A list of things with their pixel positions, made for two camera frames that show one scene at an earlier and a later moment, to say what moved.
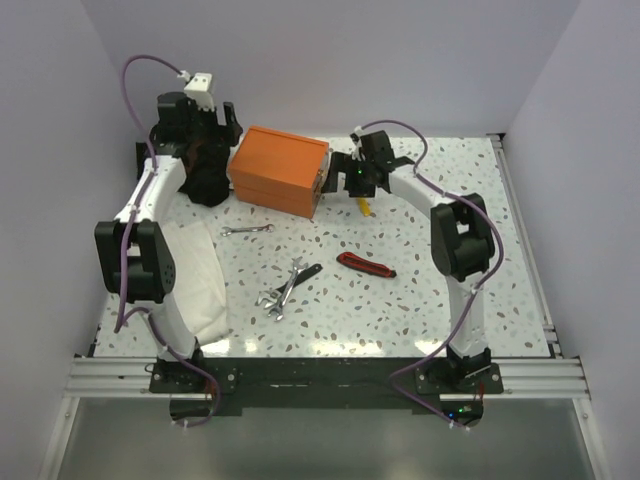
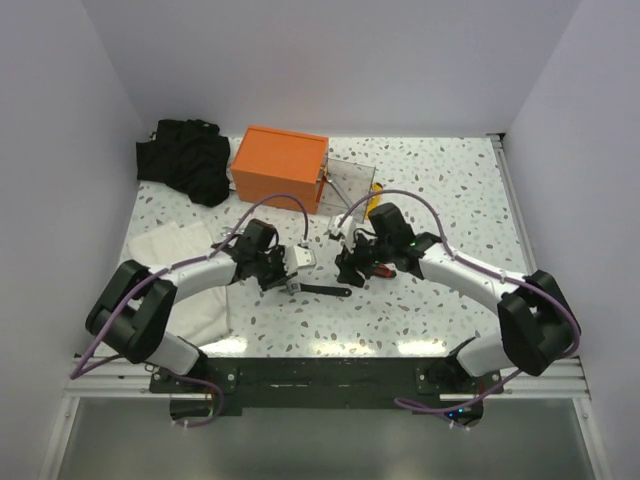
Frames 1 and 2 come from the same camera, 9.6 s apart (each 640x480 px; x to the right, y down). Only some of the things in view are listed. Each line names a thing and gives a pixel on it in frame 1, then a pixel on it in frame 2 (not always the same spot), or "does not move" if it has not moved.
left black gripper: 223,135 → 281,276
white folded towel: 199,283 does not move
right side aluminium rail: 518,214 does not move
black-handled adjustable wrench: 274,296 → 293,287
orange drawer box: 279,170 does not move
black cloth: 207,175 does not move
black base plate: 327,386 does not move
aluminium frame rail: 525,378 does not move
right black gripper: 345,163 → 346,264
